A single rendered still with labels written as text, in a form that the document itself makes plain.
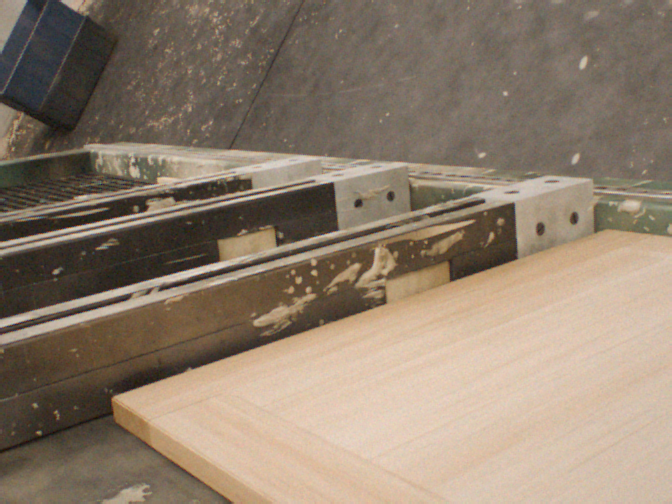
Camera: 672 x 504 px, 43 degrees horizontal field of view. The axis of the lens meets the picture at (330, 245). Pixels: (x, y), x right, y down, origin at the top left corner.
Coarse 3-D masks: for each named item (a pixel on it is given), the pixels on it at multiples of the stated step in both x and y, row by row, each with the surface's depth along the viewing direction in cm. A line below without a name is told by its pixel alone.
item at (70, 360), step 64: (512, 192) 88; (576, 192) 89; (256, 256) 72; (320, 256) 70; (384, 256) 74; (448, 256) 79; (512, 256) 85; (0, 320) 60; (64, 320) 59; (128, 320) 60; (192, 320) 63; (256, 320) 67; (320, 320) 71; (0, 384) 55; (64, 384) 58; (128, 384) 61; (0, 448) 56
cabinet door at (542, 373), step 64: (576, 256) 82; (640, 256) 81; (384, 320) 69; (448, 320) 68; (512, 320) 67; (576, 320) 65; (640, 320) 64; (192, 384) 59; (256, 384) 59; (320, 384) 58; (384, 384) 57; (448, 384) 56; (512, 384) 55; (576, 384) 54; (640, 384) 53; (192, 448) 50; (256, 448) 49; (320, 448) 48; (384, 448) 48; (448, 448) 47; (512, 448) 47; (576, 448) 46; (640, 448) 45
